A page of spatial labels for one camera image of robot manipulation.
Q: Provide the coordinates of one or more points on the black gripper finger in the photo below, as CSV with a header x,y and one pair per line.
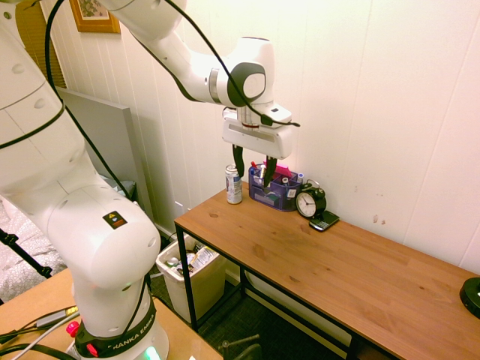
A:
x,y
270,168
237,161

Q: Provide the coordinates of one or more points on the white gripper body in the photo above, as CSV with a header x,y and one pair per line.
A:
x,y
262,144

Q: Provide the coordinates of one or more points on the white drink can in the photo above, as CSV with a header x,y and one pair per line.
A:
x,y
234,189

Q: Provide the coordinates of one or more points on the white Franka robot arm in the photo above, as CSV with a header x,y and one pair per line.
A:
x,y
93,240

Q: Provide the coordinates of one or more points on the crushed white can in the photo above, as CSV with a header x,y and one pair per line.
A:
x,y
173,262

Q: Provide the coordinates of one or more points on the beige trash bin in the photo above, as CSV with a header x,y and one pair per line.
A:
x,y
206,287

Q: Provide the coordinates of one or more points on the pink sticky note pad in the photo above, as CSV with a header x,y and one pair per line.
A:
x,y
283,171

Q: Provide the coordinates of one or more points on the red cap pen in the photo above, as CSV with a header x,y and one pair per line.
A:
x,y
254,165

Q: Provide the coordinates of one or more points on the blue mesh desk organizer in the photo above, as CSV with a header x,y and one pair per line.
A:
x,y
275,199

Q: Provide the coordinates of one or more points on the black alarm clock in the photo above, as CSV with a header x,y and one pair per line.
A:
x,y
306,204

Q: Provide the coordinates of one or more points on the black mobile phone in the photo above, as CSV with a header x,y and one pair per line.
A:
x,y
324,221

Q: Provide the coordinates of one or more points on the crumpled snack wrapper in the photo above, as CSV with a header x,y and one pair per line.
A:
x,y
201,257

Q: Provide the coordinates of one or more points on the grey green pillow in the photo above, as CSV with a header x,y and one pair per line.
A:
x,y
125,186

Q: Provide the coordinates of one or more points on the grey headboard panel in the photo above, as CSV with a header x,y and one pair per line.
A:
x,y
108,142

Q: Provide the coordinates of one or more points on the black tripod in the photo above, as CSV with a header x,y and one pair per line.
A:
x,y
26,257

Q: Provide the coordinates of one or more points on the brown window blind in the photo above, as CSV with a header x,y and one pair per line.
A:
x,y
39,37

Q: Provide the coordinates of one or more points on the red emergency stop button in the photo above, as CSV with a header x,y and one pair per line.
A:
x,y
73,328

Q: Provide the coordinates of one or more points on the black round puck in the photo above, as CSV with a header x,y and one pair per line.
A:
x,y
471,298

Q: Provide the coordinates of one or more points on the grey usb adapter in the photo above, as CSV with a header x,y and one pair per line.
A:
x,y
52,318

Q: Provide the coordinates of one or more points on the light wood robot bench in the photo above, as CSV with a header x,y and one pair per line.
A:
x,y
37,300

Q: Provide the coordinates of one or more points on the white patterned bed quilt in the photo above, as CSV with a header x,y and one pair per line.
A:
x,y
15,283

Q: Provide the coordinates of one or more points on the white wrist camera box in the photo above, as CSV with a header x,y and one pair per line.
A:
x,y
277,112

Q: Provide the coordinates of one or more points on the white wall outlet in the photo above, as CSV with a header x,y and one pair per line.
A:
x,y
188,210

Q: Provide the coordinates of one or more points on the white blank wall plate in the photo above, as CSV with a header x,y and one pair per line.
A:
x,y
179,208

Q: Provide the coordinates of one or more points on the wooden table black frame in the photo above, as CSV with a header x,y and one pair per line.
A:
x,y
337,270

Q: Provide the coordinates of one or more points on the wooden picture frame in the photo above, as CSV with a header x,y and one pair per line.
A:
x,y
95,26

